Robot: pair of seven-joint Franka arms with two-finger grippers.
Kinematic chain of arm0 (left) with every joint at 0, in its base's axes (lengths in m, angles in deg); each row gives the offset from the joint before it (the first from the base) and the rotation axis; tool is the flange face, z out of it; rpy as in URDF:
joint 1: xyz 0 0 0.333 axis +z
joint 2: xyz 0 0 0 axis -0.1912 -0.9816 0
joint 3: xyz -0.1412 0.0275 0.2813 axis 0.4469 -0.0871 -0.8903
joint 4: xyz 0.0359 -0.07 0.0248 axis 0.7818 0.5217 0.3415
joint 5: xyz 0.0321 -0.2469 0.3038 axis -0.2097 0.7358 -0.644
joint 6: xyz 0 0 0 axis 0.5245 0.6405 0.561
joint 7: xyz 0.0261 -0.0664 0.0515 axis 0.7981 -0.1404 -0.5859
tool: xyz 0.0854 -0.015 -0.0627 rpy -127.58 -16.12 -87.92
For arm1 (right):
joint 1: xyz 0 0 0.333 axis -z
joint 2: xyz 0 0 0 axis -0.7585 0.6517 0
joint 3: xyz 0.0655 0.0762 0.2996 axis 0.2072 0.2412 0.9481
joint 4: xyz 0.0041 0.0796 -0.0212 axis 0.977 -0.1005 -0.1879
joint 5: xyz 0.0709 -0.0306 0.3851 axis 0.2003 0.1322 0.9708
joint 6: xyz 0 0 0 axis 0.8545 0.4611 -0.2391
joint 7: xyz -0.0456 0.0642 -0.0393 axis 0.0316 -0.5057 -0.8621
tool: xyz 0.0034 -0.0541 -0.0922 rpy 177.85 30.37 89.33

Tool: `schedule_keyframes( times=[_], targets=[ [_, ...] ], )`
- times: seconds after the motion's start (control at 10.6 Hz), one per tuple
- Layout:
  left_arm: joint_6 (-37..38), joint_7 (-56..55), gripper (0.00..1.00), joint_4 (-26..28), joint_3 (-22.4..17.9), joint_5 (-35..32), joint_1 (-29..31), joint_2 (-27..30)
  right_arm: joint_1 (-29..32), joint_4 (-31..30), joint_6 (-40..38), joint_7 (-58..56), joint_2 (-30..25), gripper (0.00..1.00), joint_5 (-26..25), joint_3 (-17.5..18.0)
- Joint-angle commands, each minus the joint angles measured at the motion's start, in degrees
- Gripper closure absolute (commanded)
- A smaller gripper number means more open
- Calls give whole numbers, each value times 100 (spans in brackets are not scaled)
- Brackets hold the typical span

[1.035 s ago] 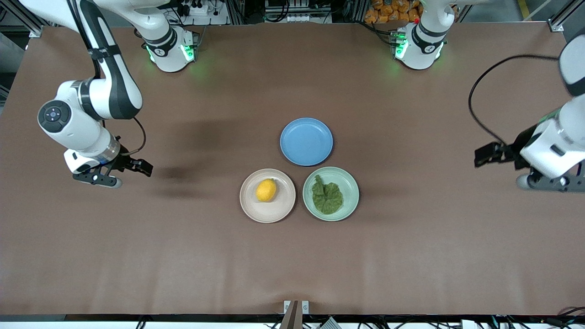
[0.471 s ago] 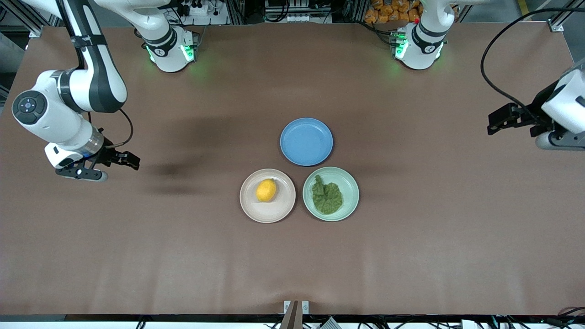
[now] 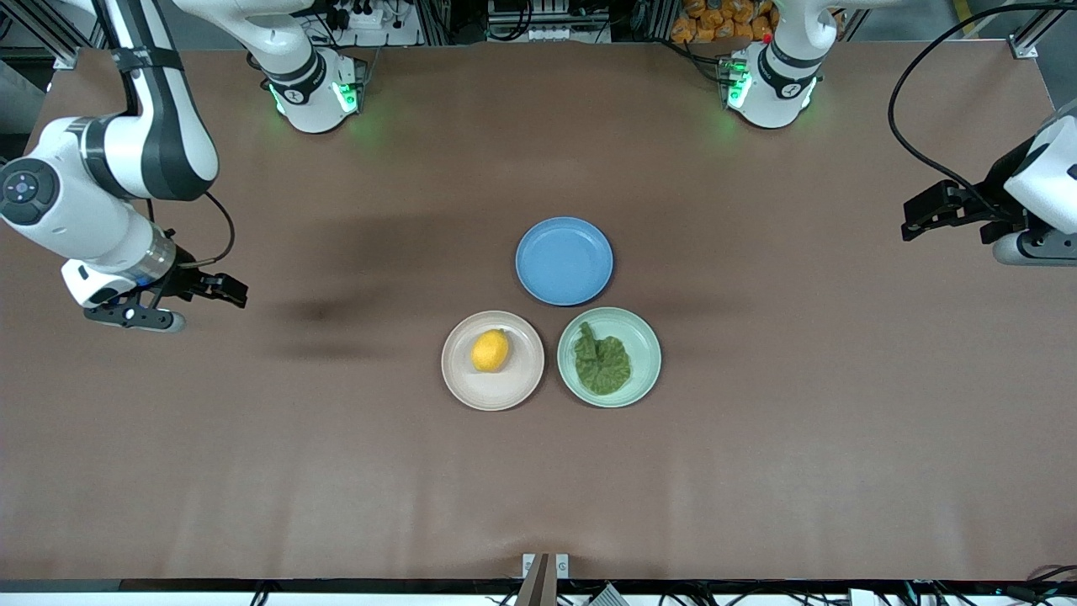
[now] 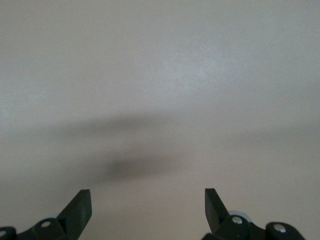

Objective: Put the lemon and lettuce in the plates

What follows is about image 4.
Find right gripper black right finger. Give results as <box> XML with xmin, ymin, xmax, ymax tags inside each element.
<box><xmin>201</xmin><ymin>187</ymin><xmax>307</xmax><ymax>240</ymax></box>

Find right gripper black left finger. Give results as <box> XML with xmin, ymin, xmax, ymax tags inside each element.
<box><xmin>0</xmin><ymin>189</ymin><xmax>93</xmax><ymax>240</ymax></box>

